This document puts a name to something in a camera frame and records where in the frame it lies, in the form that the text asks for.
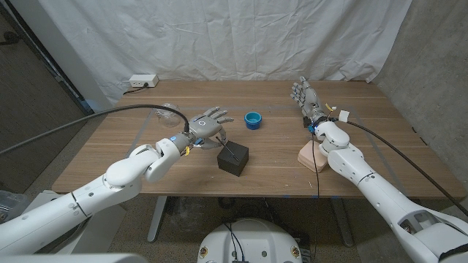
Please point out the pink foam pad stack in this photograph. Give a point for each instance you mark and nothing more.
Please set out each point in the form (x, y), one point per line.
(307, 157)

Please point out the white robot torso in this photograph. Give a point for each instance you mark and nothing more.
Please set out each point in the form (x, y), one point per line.
(252, 244)

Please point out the clear plastic bin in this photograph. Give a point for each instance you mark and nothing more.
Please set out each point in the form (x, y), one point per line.
(9, 204)

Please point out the black cube box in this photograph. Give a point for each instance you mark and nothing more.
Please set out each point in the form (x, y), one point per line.
(234, 166)

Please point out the white backdrop sheet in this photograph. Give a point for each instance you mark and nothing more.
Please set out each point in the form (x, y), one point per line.
(234, 36)

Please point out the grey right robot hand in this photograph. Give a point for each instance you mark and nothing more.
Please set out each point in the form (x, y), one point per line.
(310, 100)

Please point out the white floor board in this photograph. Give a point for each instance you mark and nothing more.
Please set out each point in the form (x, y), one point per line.
(106, 226)

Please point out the small blue bowl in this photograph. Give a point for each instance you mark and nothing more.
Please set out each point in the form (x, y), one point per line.
(253, 118)

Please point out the dark brown door panel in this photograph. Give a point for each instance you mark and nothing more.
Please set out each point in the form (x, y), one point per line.
(33, 109)

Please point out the black pen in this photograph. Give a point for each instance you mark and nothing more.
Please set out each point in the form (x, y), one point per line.
(231, 152)

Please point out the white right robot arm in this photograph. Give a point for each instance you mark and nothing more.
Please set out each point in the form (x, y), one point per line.
(376, 197)

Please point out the clear plastic cup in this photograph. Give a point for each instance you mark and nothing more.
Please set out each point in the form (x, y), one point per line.
(167, 116)

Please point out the white power strip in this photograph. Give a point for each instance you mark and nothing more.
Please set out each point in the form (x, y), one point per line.
(143, 80)

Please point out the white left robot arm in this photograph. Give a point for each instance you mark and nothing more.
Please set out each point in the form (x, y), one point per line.
(120, 175)

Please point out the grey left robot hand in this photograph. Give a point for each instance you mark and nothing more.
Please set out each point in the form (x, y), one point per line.
(206, 126)

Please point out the grey table leg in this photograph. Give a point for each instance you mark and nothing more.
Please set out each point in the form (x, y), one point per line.
(343, 226)
(157, 219)

